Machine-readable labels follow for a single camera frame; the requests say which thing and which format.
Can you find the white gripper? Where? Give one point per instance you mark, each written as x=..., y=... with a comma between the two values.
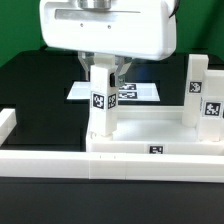
x=144, y=29

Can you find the white desk top tray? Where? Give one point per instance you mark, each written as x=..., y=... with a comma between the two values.
x=153, y=130

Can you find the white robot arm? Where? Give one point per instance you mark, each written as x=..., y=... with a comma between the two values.
x=95, y=3

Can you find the marker tag sheet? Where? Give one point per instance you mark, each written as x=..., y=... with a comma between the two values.
x=128, y=92

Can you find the white left fence block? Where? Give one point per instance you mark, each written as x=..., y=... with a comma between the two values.
x=7, y=123

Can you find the white front fence bar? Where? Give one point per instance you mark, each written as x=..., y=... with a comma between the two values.
x=118, y=166

